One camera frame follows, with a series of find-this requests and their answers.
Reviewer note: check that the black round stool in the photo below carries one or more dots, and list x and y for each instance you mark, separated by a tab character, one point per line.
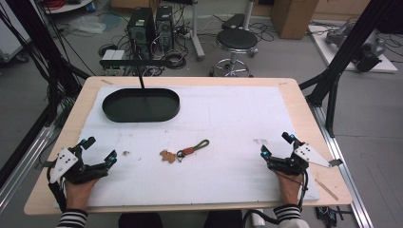
236	50

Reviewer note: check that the white power adapter box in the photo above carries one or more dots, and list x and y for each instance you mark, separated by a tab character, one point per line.
113	55

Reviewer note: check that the wooden stick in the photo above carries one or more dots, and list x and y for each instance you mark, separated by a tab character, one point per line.
326	189

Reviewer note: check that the cardboard box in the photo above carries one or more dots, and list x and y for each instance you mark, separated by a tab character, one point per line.
293	17

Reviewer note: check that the person's right hand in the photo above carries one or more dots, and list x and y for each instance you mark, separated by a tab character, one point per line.
290	188

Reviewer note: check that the person's dark trousers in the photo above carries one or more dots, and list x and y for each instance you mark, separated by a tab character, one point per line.
180	220

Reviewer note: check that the person's right striped sleeve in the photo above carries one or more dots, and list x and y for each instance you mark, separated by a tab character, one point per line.
290	216

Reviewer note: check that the person's left hand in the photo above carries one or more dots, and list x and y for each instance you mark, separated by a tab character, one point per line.
78	193

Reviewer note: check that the black oval tray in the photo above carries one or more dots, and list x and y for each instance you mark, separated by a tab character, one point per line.
141	105

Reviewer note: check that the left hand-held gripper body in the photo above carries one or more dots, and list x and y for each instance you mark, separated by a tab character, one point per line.
68	164

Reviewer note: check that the black computer tower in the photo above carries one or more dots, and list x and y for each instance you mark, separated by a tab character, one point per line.
141	33
164	28

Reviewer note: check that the black metal frame post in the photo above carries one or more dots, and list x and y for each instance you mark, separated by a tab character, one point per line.
47	50
345	53

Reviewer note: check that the person's striped sleeve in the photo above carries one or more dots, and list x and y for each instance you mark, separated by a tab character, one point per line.
72	219
290	216

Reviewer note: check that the white board with grey devices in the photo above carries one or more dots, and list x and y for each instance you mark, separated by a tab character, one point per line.
355	47

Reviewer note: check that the person's left striped sleeve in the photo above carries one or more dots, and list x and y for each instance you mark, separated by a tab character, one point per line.
72	219

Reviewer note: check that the black camera stand bar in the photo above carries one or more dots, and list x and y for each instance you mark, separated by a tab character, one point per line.
136	63

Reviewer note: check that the white table mat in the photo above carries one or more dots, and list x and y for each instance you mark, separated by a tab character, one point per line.
196	142

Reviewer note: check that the aluminium rail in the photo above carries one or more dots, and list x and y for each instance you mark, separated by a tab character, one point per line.
23	161
343	164

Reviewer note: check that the grey table leg stand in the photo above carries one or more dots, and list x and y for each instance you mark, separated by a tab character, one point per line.
196	30

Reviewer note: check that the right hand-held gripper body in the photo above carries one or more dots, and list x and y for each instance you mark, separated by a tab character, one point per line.
297	160

